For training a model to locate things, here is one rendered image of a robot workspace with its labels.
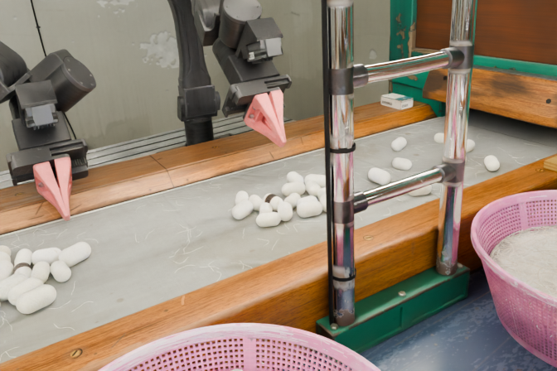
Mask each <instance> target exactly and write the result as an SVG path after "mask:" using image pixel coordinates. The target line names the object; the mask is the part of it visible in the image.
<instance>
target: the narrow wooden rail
mask: <svg viewBox="0 0 557 371"><path fill-rule="evenodd" d="M556 156H557V153H556V154H554V155H552V156H549V157H546V158H543V159H541V160H539V161H535V162H532V163H530V164H528V165H525V166H522V167H519V168H516V169H515V170H512V171H508V172H506V173H503V174H501V175H499V176H495V177H492V178H491V179H488V180H485V181H482V182H479V183H477V184H475V185H471V186H469V187H466V188H464V189H463V202H462V213H461V223H460V234H459V244H458V263H461V264H462V265H464V266H466V267H468V268H470V275H472V274H473V273H475V272H478V271H480V270H482V269H483V265H482V260H481V259H480V258H479V256H478V255H477V253H476V251H475V249H474V247H473V246H472V240H471V227H472V221H473V219H474V217H475V216H476V215H477V213H478V212H479V211H480V210H481V209H482V208H483V207H485V206H486V205H488V204H490V203H491V202H493V201H495V200H499V199H500V198H503V197H506V196H509V195H515V194H520V193H525V192H530V191H538V190H557V172H556V171H551V170H548V169H545V168H544V167H543V166H544V161H545V160H548V159H550V158H552V157H556ZM439 202H440V198H437V199H435V200H431V201H429V202H427V203H424V204H422V205H418V206H416V207H414V208H411V209H409V210H405V211H403V212H400V213H398V214H394V215H391V216H390V217H387V218H385V219H381V220H379V221H376V222H374V223H372V224H368V225H366V226H363V227H360V228H359V229H355V269H356V277H355V302H358V301H360V300H362V299H364V298H366V297H368V296H371V295H373V294H375V293H377V292H380V291H382V290H384V289H386V288H387V287H391V286H393V285H394V284H396V283H398V282H401V281H403V280H405V279H407V278H409V277H412V276H413V275H416V274H418V273H420V272H422V271H424V270H427V269H429V268H431V267H433V266H435V265H436V256H437V242H438V216H439ZM328 315H329V305H328V270H327V240H326V241H323V242H321V243H317V244H315V245H313V246H310V247H308V248H305V249H302V250H299V251H297V252H295V253H291V254H289V255H286V256H284V257H281V258H278V259H275V260H273V261H271V262H268V263H265V264H262V265H260V266H258V267H254V268H251V269H249V270H247V271H244V272H241V273H238V274H235V275H234V276H231V277H227V278H225V279H223V280H220V281H218V282H214V283H212V284H210V285H207V286H204V287H201V288H198V289H196V290H194V291H190V292H188V293H186V294H183V295H180V296H177V297H174V298H172V299H170V300H167V301H164V302H161V303H159V304H156V305H154V306H150V307H149V308H146V309H143V310H141V311H137V312H135V313H133V314H130V315H128V316H124V317H122V318H119V319H117V320H113V321H111V322H109V323H106V324H104V325H100V326H98V327H95V328H93V329H91V330H87V331H85V332H82V333H79V334H78V335H74V336H71V337H69V338H67V339H64V340H61V341H58V342H55V343H54V344H49V345H47V346H45V347H42V348H40V349H36V350H34V351H32V352H30V353H27V354H24V355H21V356H18V357H16V358H14V359H10V360H8V361H5V362H3V363H0V371H98V370H100V369H101V368H103V367H104V366H105V365H107V364H109V363H111V362H113V361H114V360H116V359H118V358H119V357H121V356H123V355H125V354H126V353H129V352H131V351H133V350H135V349H137V348H139V347H141V346H143V345H146V344H148V343H151V342H153V341H155V340H159V339H161V338H164V337H167V336H169V335H174V334H176V333H180V332H183V331H186V330H193V329H196V328H201V327H206V326H210V325H223V324H234V323H260V324H271V325H282V326H287V327H292V328H296V329H300V330H305V331H308V332H312V333H314V334H316V321H317V320H319V319H321V318H323V317H325V316H328Z"/></svg>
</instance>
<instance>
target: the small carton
mask: <svg viewBox="0 0 557 371"><path fill-rule="evenodd" d="M380 104H381V105H384V106H387V107H391V108H397V109H399V110H402V109H406V108H412V107H413V98H411V97H407V96H404V95H400V94H394V93H393V94H386V95H381V101H380Z"/></svg>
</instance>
